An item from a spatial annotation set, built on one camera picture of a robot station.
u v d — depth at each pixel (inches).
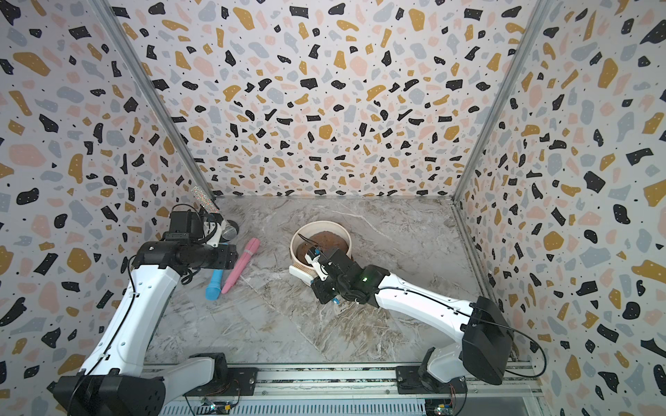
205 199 36.3
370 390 28.9
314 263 27.2
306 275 30.2
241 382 28.9
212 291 34.5
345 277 22.6
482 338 15.9
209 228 26.0
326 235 37.1
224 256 26.6
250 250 39.1
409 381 29.2
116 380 14.4
